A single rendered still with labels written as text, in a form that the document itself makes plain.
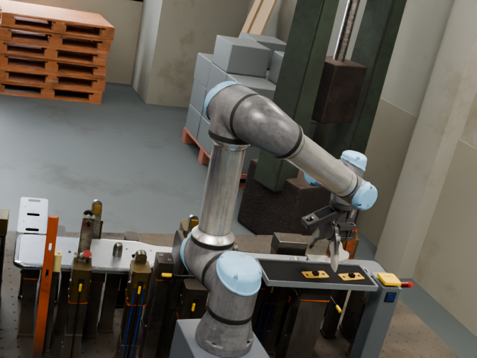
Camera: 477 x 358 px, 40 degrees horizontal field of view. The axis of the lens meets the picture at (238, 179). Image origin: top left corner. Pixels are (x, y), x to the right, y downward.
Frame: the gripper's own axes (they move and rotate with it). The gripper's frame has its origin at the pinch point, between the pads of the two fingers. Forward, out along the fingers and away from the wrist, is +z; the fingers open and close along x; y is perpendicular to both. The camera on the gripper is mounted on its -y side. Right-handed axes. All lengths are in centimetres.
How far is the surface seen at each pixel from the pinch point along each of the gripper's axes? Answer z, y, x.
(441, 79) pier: -25, 207, 194
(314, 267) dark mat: 5.2, 2.1, 4.6
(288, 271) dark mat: 5.2, -8.4, 2.6
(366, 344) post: 28.8, 23.0, -6.3
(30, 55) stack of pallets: 76, -6, 570
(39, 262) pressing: 21, -76, 39
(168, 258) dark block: 9.1, -41.5, 18.9
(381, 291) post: 8.6, 22.5, -5.8
